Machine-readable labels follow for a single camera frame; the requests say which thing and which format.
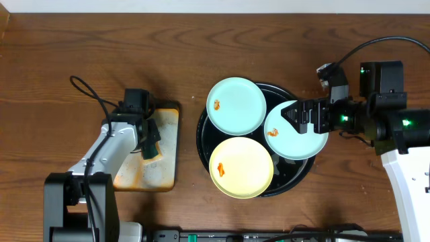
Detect green yellow sponge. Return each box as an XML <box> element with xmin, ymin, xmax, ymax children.
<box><xmin>141</xmin><ymin>141</ymin><xmax>162</xmax><ymax>160</ymax></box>

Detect round black tray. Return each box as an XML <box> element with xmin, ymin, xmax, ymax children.
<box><xmin>196</xmin><ymin>83</ymin><xmax>316</xmax><ymax>197</ymax></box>

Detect small rectangular black tray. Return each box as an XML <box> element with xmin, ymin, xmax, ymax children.
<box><xmin>113</xmin><ymin>100</ymin><xmax>180</xmax><ymax>193</ymax></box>

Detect stained white cloth pad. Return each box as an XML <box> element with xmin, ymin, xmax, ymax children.
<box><xmin>113</xmin><ymin>108</ymin><xmax>179</xmax><ymax>192</ymax></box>

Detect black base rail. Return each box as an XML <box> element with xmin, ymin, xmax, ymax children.
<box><xmin>141</xmin><ymin>229</ymin><xmax>403</xmax><ymax>242</ymax></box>

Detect light blue plate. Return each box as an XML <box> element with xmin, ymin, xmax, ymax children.
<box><xmin>206</xmin><ymin>77</ymin><xmax>267</xmax><ymax>136</ymax></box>
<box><xmin>264</xmin><ymin>100</ymin><xmax>329</xmax><ymax>160</ymax></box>

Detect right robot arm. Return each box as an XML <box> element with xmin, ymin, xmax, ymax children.
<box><xmin>281</xmin><ymin>60</ymin><xmax>429</xmax><ymax>241</ymax></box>

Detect yellow plate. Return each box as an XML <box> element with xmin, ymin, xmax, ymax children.
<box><xmin>209</xmin><ymin>137</ymin><xmax>274</xmax><ymax>199</ymax></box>

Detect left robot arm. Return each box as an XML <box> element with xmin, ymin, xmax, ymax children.
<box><xmin>43</xmin><ymin>89</ymin><xmax>160</xmax><ymax>241</ymax></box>

